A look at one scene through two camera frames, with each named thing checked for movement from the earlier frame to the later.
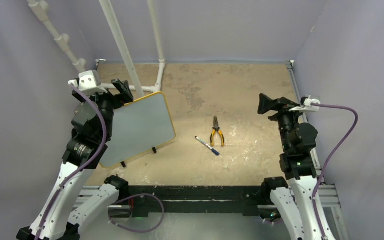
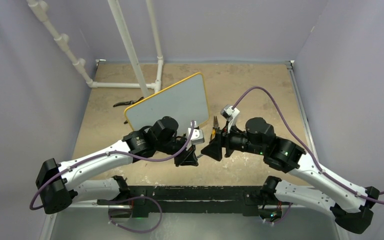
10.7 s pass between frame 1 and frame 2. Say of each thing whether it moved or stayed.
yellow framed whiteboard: moved
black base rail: stayed
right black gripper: moved
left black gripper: moved
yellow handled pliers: stayed
